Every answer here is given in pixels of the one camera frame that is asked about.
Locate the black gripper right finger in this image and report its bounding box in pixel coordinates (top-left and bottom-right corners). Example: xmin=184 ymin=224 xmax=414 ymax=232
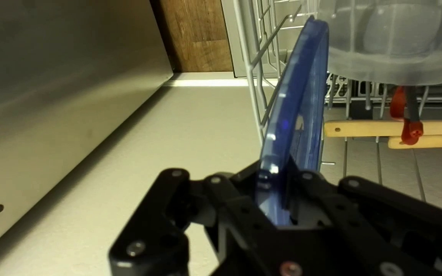
xmin=296 ymin=172 xmax=442 ymax=276

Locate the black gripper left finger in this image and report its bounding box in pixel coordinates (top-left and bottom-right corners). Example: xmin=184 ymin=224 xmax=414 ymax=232
xmin=107 ymin=168 xmax=221 ymax=276

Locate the light blue square lid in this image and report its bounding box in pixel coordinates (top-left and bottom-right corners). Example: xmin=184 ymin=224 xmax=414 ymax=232
xmin=254 ymin=17 xmax=328 ymax=226

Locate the wooden spatula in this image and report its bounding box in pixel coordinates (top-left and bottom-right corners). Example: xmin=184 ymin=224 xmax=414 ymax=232
xmin=324 ymin=120 xmax=442 ymax=149

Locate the frosted plastic container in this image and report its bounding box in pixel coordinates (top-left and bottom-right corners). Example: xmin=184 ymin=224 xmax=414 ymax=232
xmin=317 ymin=0 xmax=442 ymax=86

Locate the wire dishwasher rack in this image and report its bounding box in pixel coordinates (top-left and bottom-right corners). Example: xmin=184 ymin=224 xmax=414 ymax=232
xmin=219 ymin=0 xmax=442 ymax=206

